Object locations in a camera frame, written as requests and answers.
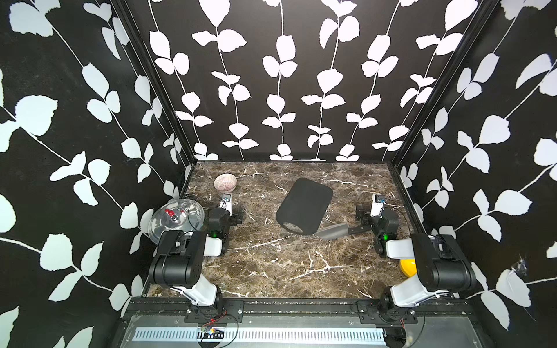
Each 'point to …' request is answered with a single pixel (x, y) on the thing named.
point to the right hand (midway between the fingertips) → (368, 203)
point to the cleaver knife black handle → (360, 229)
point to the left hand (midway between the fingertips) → (228, 201)
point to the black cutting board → (304, 206)
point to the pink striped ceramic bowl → (225, 182)
